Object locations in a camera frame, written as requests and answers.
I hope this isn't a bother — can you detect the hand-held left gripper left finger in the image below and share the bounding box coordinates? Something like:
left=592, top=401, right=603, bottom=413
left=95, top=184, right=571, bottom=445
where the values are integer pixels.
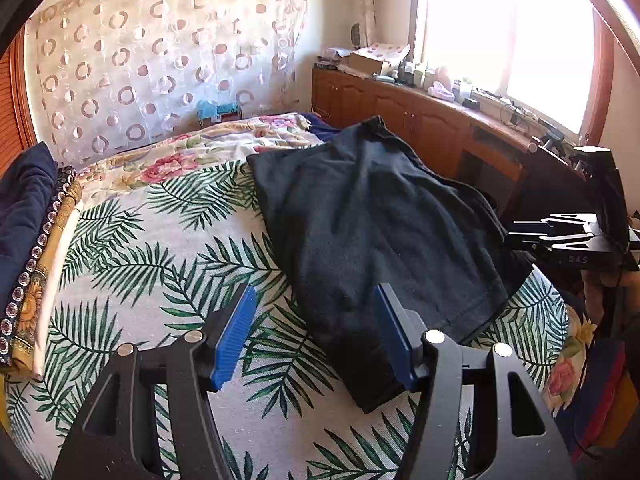
left=52, top=284, right=258, bottom=480

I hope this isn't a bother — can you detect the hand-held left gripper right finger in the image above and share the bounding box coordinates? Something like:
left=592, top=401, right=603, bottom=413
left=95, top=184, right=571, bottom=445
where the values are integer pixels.
left=374, top=284, right=576, bottom=480

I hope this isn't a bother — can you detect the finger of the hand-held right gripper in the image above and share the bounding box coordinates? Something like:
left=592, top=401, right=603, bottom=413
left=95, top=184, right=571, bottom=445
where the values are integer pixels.
left=511, top=213, right=599, bottom=234
left=506, top=233, right=602, bottom=252

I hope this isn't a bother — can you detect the black t-shirt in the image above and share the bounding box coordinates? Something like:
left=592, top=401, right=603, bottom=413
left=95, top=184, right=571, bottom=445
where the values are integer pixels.
left=246, top=116, right=533, bottom=413

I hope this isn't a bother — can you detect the leaf-print blanket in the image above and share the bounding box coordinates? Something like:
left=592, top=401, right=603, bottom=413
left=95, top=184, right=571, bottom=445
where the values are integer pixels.
left=5, top=160, right=571, bottom=480

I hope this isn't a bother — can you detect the navy floral quilt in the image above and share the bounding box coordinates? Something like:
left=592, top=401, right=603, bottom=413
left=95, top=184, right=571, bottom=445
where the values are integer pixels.
left=542, top=300, right=601, bottom=416

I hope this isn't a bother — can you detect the floral bed sheet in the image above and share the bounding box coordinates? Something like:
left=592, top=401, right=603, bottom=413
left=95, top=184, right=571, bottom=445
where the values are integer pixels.
left=75, top=112, right=326, bottom=196

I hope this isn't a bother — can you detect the yellow floral folded cloth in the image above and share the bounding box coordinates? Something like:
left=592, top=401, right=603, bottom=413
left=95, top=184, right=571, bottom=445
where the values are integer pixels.
left=10, top=180, right=83, bottom=373

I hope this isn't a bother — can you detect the window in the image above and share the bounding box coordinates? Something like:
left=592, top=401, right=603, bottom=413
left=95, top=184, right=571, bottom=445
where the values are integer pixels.
left=410, top=0, right=616, bottom=136

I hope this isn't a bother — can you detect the wooden cabinet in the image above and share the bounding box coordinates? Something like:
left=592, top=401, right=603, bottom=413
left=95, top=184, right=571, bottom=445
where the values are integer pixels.
left=311, top=67, right=586, bottom=221

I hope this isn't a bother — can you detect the row of small bottles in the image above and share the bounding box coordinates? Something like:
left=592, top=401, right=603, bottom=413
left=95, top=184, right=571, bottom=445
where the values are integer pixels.
left=397, top=60, right=438, bottom=88

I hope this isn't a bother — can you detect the dark flower-trim folded cloth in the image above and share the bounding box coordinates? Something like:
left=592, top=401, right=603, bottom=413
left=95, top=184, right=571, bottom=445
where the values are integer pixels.
left=0, top=166, right=76, bottom=366

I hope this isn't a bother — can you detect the navy blue cloth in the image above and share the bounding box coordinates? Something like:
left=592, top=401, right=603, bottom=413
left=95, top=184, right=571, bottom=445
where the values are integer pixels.
left=302, top=112, right=351, bottom=143

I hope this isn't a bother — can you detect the navy folded cloth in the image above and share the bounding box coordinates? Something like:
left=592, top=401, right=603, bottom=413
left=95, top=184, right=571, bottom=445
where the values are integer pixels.
left=0, top=141, right=58, bottom=311

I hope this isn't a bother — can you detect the cardboard box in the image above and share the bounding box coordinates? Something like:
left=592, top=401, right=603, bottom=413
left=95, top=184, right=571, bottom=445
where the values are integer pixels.
left=347, top=44, right=411, bottom=77

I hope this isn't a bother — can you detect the circle-pattern sheer curtain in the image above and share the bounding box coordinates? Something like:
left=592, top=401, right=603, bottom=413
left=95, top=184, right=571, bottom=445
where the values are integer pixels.
left=27, top=0, right=308, bottom=171

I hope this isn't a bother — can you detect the beige window curtain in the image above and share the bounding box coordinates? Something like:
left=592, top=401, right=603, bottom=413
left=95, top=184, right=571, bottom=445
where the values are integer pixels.
left=347, top=0, right=386, bottom=48

